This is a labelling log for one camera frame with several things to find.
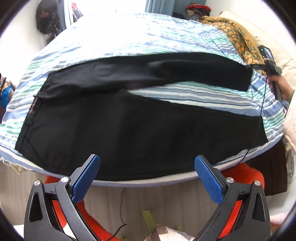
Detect cream padded headboard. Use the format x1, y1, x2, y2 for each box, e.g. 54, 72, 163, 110
220, 10, 295, 85

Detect orange patterned yellow quilt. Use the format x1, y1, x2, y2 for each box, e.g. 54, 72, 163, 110
199, 16, 264, 64

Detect red black clothes pile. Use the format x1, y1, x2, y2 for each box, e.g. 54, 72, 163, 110
185, 4, 211, 21

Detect dark coats hanging on wall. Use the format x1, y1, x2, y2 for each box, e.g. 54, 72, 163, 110
36, 0, 61, 37

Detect clothes pile on cabinet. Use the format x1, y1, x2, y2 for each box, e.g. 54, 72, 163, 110
1, 75, 16, 110

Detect black cable on floor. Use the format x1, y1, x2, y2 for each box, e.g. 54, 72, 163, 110
105, 69, 270, 241

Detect orange fleece trousers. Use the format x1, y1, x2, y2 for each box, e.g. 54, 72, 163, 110
49, 164, 264, 240

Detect blue curtain right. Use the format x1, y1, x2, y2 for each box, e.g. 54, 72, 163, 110
145, 0, 206, 16

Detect right hand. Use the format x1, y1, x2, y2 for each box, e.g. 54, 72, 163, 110
267, 75, 295, 102

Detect striped blue green bedspread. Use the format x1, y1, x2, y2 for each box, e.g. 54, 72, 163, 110
1, 14, 284, 173

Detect black pants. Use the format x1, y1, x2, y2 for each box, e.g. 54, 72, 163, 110
15, 53, 268, 181

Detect white fleece sleeve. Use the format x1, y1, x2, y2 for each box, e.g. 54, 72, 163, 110
283, 92, 296, 151

